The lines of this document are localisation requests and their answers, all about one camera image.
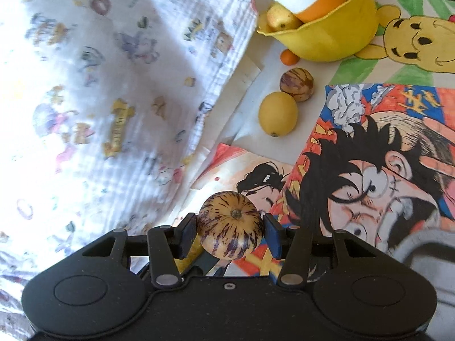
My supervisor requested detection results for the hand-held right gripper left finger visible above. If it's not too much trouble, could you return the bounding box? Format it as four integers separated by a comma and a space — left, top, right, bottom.
73, 213, 198, 289

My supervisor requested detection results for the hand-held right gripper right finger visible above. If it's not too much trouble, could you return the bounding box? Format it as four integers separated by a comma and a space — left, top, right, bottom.
262, 213, 386, 288

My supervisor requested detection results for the striped pepino melon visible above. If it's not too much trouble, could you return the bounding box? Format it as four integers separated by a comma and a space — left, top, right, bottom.
197, 191, 265, 259
279, 68, 315, 102

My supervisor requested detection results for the colourful pirate cartoon drawing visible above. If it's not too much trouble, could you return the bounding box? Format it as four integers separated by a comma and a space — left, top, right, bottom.
231, 83, 455, 278

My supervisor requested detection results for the yellow lemon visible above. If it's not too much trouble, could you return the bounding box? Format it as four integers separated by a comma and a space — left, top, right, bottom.
258, 92, 298, 137

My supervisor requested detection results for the white cartoon printed blanket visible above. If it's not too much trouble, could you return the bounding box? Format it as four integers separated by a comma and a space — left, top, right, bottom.
0, 0, 258, 341

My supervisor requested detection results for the metal tray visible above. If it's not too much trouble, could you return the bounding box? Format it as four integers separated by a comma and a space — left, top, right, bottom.
387, 227, 455, 282

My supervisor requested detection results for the yellow plastic bowl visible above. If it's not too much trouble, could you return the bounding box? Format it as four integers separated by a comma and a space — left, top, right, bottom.
256, 0, 378, 62

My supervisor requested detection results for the small yellow fruit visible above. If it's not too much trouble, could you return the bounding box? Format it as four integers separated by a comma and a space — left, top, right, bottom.
266, 3, 303, 32

